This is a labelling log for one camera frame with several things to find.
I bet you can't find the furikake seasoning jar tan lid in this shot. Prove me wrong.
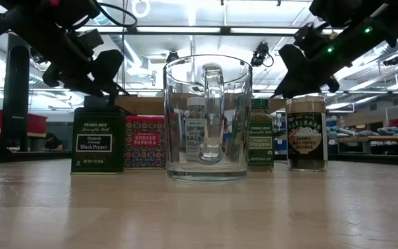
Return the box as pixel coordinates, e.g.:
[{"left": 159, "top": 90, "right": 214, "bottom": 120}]
[{"left": 285, "top": 95, "right": 329, "bottom": 173}]

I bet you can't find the clear glass mug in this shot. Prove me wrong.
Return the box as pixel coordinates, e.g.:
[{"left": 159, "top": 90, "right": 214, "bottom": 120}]
[{"left": 162, "top": 54, "right": 254, "bottom": 183}]

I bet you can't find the black pepper dark green tin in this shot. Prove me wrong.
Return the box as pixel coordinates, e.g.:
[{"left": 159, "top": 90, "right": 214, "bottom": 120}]
[{"left": 70, "top": 106, "right": 127, "bottom": 174}]

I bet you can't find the black overhead camera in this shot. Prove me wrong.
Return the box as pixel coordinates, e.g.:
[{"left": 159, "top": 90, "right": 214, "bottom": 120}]
[{"left": 249, "top": 41, "right": 275, "bottom": 68}]

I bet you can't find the black aluminium table frame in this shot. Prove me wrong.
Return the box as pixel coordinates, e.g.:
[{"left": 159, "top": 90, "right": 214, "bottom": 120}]
[{"left": 0, "top": 151, "right": 398, "bottom": 167}]

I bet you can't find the wooden workbench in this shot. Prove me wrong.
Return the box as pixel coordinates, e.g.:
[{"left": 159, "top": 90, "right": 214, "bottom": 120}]
[{"left": 335, "top": 134, "right": 398, "bottom": 155}]

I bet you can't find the person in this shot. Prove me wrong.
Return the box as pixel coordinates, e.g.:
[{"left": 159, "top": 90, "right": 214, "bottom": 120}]
[{"left": 44, "top": 133, "right": 64, "bottom": 151}]

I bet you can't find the bagel seasoning jar white lid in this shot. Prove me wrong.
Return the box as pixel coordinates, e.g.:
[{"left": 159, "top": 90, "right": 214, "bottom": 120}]
[{"left": 184, "top": 96, "right": 207, "bottom": 163}]

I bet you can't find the oregano jar green lid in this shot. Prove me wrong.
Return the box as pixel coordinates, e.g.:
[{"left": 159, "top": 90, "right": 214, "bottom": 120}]
[{"left": 248, "top": 98, "right": 276, "bottom": 172}]

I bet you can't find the smoked paprika red tin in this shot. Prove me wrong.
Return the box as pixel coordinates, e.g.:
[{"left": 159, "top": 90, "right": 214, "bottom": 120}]
[{"left": 124, "top": 116, "right": 167, "bottom": 169}]

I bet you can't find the black monitor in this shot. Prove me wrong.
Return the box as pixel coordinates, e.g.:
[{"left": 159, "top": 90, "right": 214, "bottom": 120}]
[{"left": 83, "top": 95, "right": 114, "bottom": 109}]

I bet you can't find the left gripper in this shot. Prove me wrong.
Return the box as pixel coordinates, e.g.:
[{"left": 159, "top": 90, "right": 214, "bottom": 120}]
[{"left": 41, "top": 37, "right": 130, "bottom": 99}]

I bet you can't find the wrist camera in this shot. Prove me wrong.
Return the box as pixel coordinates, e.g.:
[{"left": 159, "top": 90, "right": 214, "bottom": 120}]
[
  {"left": 292, "top": 21, "right": 324, "bottom": 48},
  {"left": 75, "top": 28, "right": 105, "bottom": 53}
]

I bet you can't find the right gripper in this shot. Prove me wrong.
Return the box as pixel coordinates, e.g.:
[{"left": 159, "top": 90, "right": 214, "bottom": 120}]
[{"left": 273, "top": 43, "right": 354, "bottom": 100}]

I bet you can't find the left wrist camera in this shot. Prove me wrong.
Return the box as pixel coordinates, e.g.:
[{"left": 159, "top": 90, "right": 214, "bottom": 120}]
[{"left": 75, "top": 28, "right": 105, "bottom": 53}]

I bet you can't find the LED light bar beam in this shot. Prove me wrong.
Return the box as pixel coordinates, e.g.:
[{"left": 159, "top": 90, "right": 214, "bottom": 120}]
[{"left": 0, "top": 24, "right": 398, "bottom": 38}]

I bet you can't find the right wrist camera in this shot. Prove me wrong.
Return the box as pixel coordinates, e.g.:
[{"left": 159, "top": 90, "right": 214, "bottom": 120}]
[{"left": 292, "top": 21, "right": 324, "bottom": 48}]

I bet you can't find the white ring light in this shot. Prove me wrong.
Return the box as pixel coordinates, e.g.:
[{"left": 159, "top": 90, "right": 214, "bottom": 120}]
[{"left": 131, "top": 0, "right": 151, "bottom": 19}]

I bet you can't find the wooden shelf black metal frame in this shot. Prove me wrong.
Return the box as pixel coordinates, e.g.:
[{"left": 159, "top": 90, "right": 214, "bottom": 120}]
[{"left": 114, "top": 93, "right": 290, "bottom": 117}]

